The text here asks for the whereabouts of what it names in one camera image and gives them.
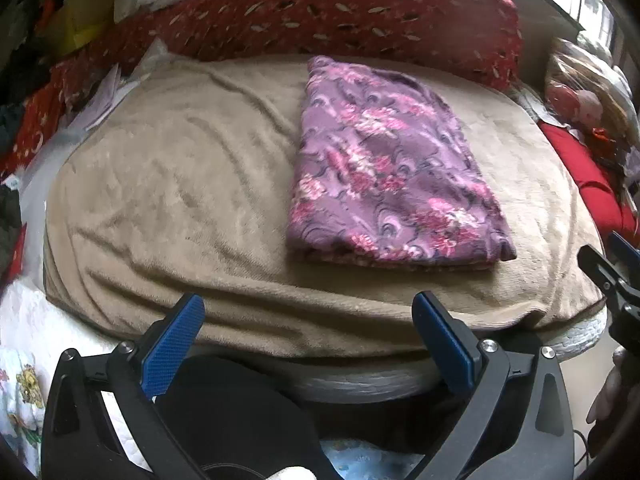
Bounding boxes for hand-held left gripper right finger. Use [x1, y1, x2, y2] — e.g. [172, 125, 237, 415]
[411, 290, 576, 480]

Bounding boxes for light blue printed cloth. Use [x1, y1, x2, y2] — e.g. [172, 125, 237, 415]
[320, 439, 426, 480]

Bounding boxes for white papers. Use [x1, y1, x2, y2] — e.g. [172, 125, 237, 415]
[67, 62, 151, 132]

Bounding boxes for purple floral cloth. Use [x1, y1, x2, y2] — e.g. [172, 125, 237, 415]
[286, 55, 517, 272]

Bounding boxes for white cartoon print cloth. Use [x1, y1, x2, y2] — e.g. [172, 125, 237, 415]
[0, 350, 48, 461]

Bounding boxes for red patterned pillow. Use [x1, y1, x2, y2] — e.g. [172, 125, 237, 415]
[0, 0, 523, 181]

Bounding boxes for beige fleece blanket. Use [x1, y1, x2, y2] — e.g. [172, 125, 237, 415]
[42, 55, 607, 361]

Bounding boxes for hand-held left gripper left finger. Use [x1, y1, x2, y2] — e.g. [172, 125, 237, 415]
[40, 293, 207, 480]

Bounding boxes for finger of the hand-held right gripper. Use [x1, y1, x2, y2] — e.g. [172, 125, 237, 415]
[577, 244, 628, 306]
[606, 231, 640, 286]

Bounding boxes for yellow bag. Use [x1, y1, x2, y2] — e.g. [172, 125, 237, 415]
[42, 0, 121, 56]

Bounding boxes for red cushion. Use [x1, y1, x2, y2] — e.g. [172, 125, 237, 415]
[539, 122, 640, 233]

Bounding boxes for person's right hand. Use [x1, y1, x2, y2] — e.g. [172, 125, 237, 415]
[586, 347, 629, 430]

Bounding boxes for person's white sock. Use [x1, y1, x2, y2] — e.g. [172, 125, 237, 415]
[269, 465, 313, 480]

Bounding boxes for plastic-wrapped doll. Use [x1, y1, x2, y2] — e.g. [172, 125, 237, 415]
[542, 37, 633, 133]

